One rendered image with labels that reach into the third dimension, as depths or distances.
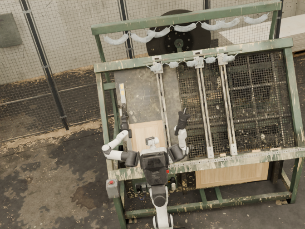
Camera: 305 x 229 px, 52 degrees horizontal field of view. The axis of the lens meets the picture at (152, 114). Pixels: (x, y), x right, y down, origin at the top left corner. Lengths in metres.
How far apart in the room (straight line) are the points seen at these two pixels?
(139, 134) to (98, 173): 1.58
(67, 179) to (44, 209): 0.58
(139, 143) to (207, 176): 1.01
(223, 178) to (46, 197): 2.50
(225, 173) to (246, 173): 0.26
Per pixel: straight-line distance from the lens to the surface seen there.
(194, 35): 3.90
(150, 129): 3.48
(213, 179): 4.02
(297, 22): 8.33
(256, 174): 4.15
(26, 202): 4.93
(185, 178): 3.87
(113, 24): 3.73
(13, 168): 5.61
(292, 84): 3.77
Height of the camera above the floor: 3.31
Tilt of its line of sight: 34 degrees down
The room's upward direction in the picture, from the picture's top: 8 degrees counter-clockwise
